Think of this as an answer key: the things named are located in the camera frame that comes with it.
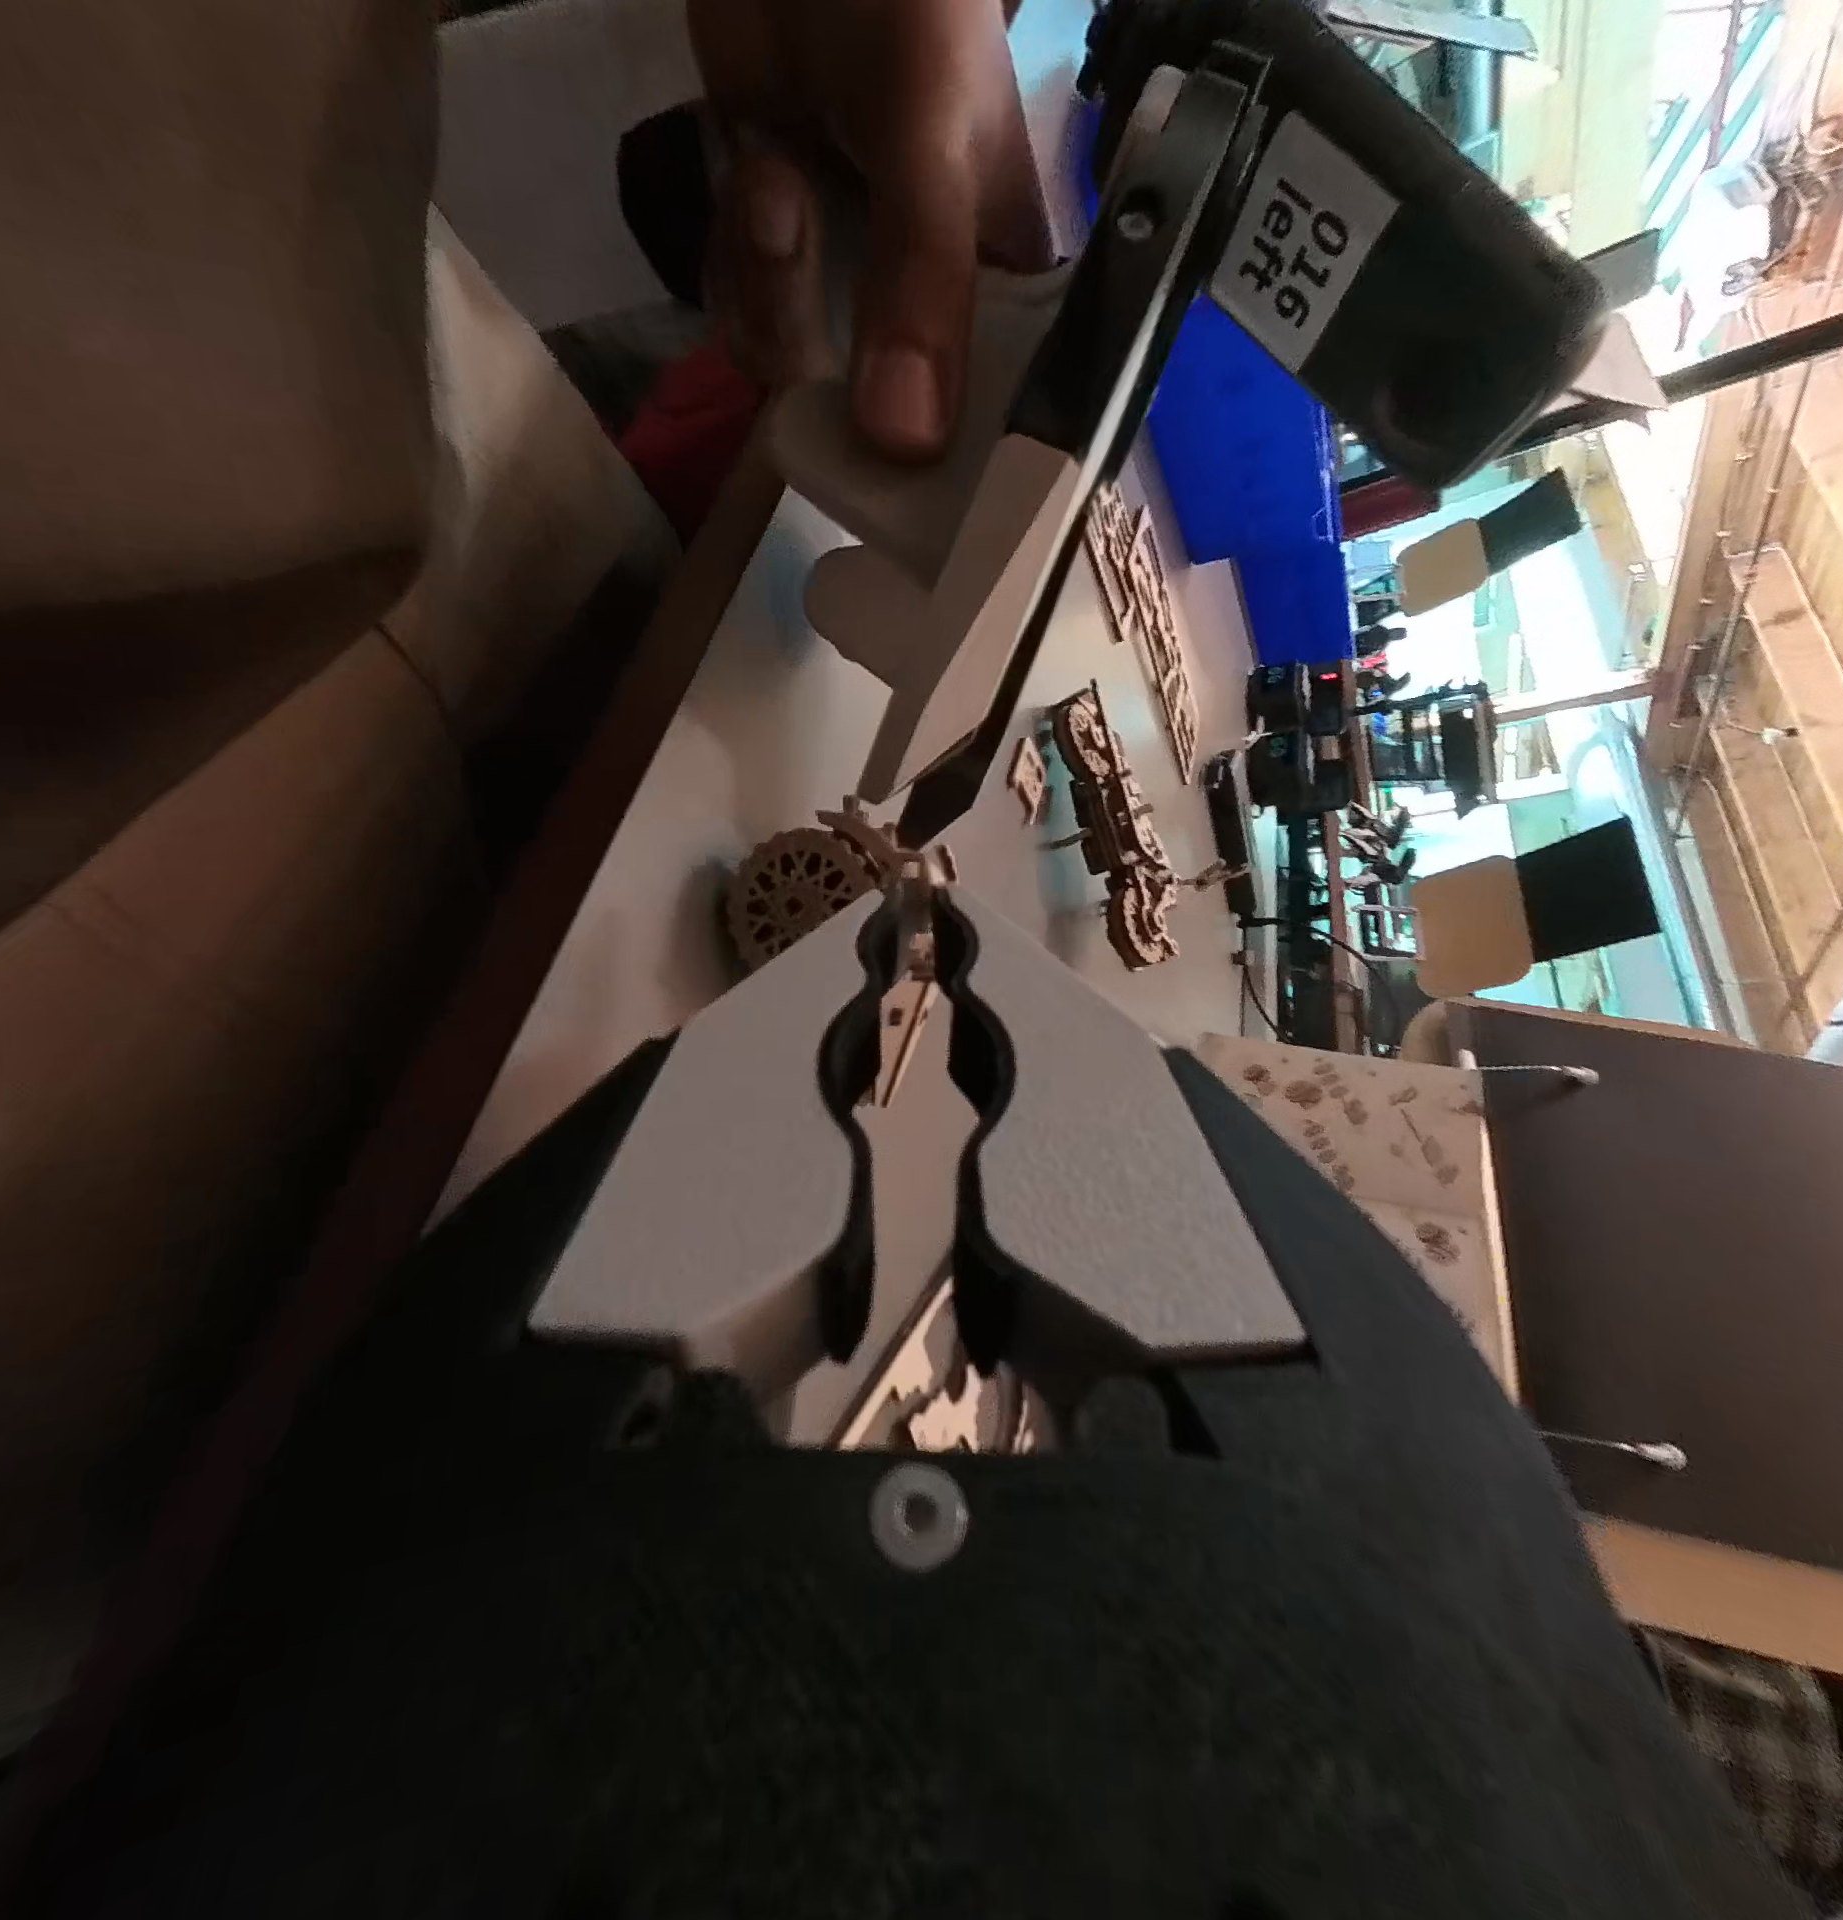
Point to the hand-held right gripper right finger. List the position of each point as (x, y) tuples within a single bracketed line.
[(1131, 1200)]

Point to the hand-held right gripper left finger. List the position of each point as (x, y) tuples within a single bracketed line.
[(682, 1200)]

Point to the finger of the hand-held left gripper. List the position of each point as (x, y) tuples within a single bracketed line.
[(966, 646)]

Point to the paper instruction booklet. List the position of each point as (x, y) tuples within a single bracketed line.
[(1356, 1110)]

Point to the small wooden peg piece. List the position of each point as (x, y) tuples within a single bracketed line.
[(899, 1051)]

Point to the grey desk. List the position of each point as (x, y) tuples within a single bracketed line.
[(801, 766)]

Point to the person's left hand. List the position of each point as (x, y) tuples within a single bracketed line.
[(862, 181)]

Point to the small square wooden piece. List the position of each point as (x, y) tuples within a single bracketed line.
[(1028, 772)]

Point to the wooden cutout sheet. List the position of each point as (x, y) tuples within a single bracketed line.
[(1169, 676)]

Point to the wooden motorcycle model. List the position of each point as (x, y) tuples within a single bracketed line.
[(1116, 841)]

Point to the wooden spoked gear wheel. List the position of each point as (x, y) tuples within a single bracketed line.
[(787, 900)]

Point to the black power strip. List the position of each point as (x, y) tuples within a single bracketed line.
[(1229, 825)]

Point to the black battery charger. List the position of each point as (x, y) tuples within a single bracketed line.
[(1282, 698), (1297, 772)]

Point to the blue plastic bin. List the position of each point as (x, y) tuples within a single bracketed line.
[(1237, 451), (1297, 600)]

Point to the cream and black hanging panel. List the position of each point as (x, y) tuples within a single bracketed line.
[(1446, 571), (1476, 922)]

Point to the person's brown shirt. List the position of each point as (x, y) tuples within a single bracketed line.
[(186, 1051)]

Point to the dark book stand board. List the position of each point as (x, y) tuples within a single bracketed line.
[(1686, 1275)]

